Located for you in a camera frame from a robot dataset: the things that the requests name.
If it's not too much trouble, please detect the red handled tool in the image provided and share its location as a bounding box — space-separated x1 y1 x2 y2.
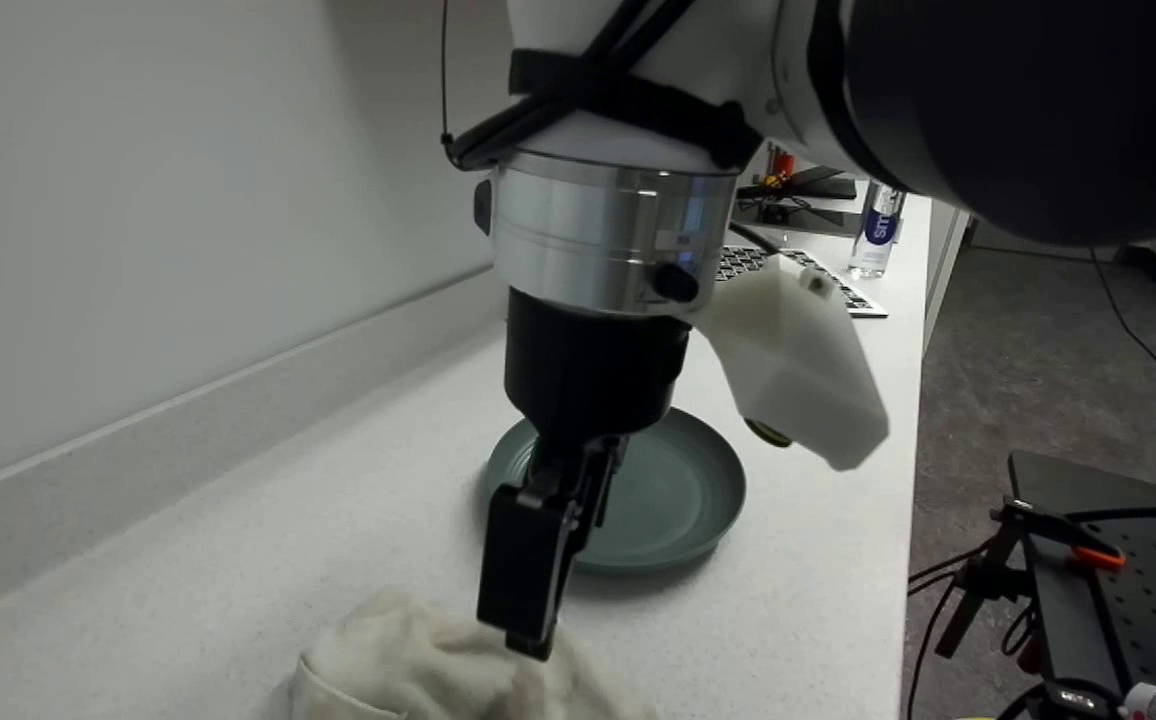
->
757 140 863 203

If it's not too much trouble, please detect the black round object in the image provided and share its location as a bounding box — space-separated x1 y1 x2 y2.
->
996 678 1126 720

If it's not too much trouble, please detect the black clamp stand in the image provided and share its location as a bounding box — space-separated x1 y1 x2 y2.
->
931 525 1033 665

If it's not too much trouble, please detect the red handled clamp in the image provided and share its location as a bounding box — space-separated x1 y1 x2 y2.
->
993 497 1131 578

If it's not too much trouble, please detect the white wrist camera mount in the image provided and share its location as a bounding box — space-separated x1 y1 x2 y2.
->
699 252 898 476

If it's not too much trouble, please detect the grey round plate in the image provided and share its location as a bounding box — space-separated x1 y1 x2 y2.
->
472 403 753 580

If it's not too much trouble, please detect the black perforated breadboard table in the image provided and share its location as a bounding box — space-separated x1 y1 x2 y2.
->
1006 447 1156 720

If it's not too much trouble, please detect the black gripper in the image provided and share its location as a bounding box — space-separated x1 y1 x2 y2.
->
472 283 696 665

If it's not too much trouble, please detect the clear plastic bottle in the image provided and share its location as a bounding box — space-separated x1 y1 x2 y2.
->
852 182 909 287

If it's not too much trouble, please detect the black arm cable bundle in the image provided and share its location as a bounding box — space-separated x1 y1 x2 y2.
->
437 0 768 175

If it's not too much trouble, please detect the cream white cloth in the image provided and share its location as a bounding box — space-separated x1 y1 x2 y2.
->
294 590 662 720

